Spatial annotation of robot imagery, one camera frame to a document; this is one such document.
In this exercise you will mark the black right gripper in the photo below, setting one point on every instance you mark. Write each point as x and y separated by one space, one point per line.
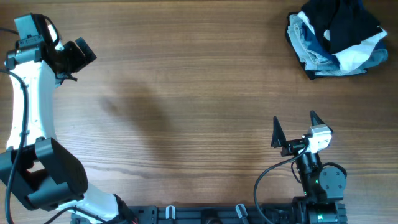
278 140

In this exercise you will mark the dark blue garment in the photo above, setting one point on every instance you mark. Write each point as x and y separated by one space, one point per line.
368 53

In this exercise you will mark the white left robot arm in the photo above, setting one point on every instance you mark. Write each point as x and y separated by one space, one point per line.
36 168

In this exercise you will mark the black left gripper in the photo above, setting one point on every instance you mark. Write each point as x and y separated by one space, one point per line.
74 50

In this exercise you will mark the light blue denim jeans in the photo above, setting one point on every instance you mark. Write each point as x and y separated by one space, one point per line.
304 49

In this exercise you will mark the black shorts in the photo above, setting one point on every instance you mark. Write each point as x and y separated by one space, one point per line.
340 24

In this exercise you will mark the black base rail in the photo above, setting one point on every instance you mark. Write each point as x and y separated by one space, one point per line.
217 214

